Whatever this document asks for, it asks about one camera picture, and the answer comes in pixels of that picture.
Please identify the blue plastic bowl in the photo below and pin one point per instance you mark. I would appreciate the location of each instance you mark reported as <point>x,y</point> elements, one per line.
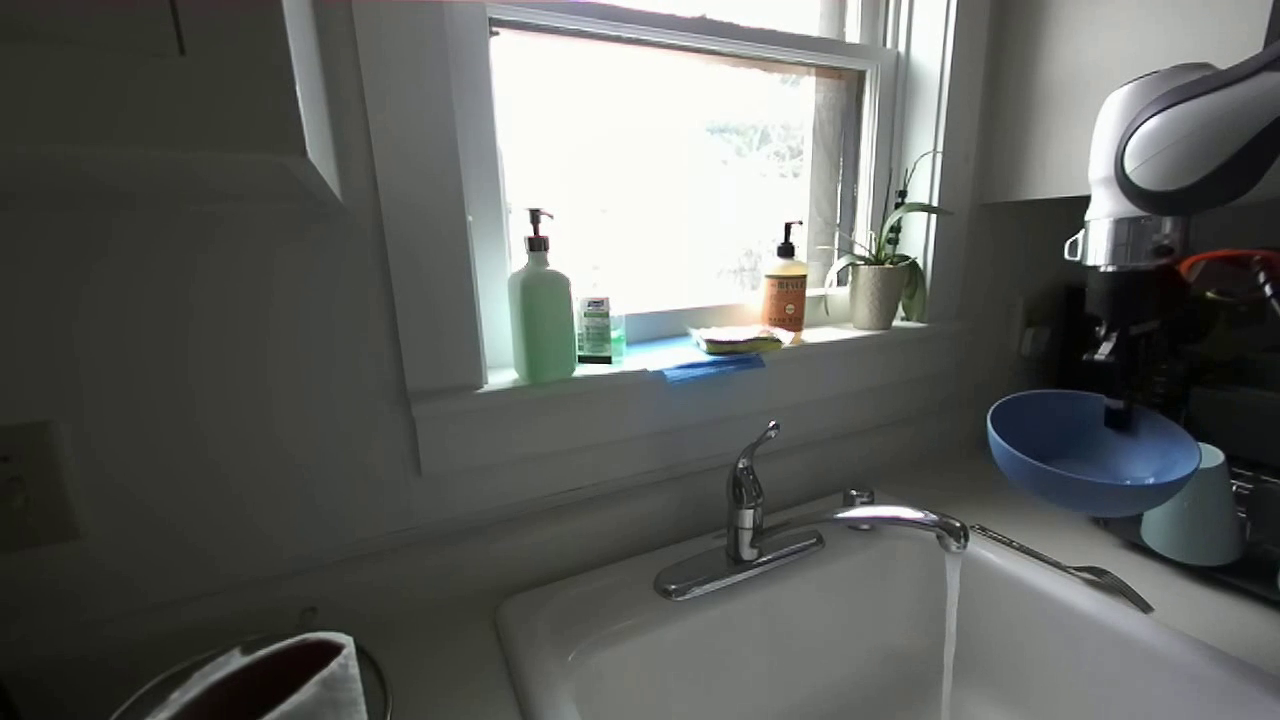
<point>1066,462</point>

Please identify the chrome sink faucet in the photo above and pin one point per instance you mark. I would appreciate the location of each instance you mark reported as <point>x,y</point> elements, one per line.
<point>744,534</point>

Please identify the green orchid plant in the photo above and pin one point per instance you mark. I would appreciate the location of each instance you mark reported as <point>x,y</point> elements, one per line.
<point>903,233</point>

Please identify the amber soap pump bottle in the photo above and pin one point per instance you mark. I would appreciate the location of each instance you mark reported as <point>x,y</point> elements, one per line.
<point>786,296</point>

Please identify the teal plastic cup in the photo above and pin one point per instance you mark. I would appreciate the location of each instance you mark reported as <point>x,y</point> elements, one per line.
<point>1206,526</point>

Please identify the white wall cabinet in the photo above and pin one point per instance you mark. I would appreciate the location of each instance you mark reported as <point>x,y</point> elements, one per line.
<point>160,94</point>

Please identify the yellow sponge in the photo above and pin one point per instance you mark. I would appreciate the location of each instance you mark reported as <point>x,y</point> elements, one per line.
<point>742,340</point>

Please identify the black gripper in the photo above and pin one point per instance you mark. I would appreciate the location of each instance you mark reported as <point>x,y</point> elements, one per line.
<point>1135,333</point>

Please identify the green soap pump bottle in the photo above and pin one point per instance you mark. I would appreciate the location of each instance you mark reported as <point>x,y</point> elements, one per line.
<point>543,322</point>

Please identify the white plant pot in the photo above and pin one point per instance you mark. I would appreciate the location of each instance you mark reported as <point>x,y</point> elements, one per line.
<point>877,296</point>

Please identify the small green jar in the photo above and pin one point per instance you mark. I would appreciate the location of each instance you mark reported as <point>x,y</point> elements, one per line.
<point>595,333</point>

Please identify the blue cloth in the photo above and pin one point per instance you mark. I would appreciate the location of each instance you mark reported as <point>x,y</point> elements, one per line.
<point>701,366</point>

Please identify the white kitchen sink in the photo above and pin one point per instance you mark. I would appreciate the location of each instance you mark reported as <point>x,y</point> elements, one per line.
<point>801,640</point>

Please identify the chrome sprayer cap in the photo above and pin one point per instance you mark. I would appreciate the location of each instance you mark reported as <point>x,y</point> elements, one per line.
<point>857,498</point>

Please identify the white window frame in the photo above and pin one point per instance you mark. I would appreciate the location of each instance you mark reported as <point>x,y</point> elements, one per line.
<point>464,201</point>

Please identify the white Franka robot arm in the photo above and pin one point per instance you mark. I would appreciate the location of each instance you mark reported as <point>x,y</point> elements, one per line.
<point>1200,132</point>

